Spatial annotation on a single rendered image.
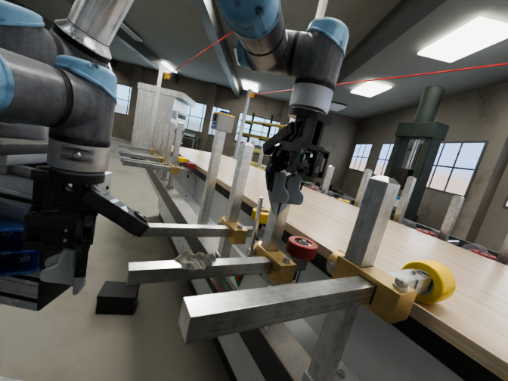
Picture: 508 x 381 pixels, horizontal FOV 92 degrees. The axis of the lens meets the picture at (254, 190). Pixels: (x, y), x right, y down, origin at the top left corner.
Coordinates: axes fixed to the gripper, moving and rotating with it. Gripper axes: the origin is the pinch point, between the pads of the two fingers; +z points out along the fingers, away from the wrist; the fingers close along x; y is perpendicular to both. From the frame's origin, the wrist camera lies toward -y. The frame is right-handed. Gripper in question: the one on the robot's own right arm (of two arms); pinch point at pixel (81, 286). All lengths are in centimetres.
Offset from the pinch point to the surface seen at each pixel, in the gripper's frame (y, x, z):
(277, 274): -38.4, 4.3, -1.7
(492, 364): -55, 38, -6
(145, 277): -9.8, 1.2, -1.7
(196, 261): -18.7, 1.9, -4.7
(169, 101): -125, -671, -90
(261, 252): -38.4, -3.8, -3.3
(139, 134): -68, -702, 13
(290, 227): -55, -14, -6
